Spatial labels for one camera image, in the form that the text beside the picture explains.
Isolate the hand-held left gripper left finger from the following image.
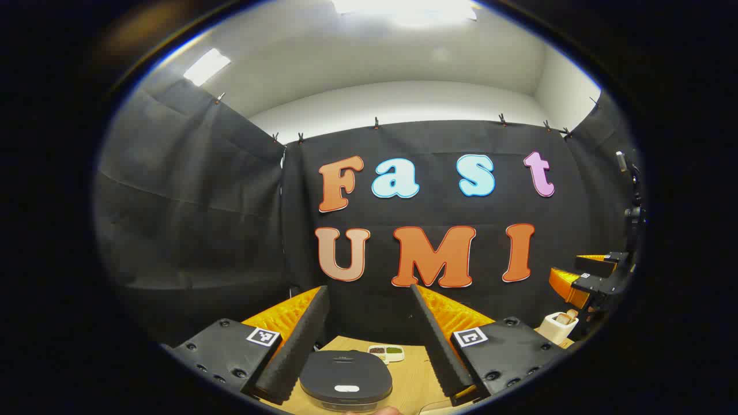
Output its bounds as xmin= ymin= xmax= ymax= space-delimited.
xmin=163 ymin=285 xmax=331 ymax=405

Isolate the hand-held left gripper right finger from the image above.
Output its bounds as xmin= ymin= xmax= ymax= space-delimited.
xmin=410 ymin=284 xmax=568 ymax=407

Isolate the dark grey rice cooker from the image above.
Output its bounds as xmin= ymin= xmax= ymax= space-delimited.
xmin=299 ymin=350 xmax=393 ymax=414

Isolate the white divided condiment dish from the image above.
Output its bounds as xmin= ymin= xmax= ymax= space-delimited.
xmin=367 ymin=345 xmax=405 ymax=365

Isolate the white toaster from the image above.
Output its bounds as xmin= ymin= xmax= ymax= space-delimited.
xmin=537 ymin=311 xmax=579 ymax=345

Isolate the black backdrop cloth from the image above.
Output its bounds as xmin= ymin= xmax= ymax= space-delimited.
xmin=95 ymin=78 xmax=641 ymax=346

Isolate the ceiling light panel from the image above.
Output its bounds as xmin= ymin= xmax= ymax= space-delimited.
xmin=332 ymin=0 xmax=479 ymax=27
xmin=183 ymin=48 xmax=231 ymax=87

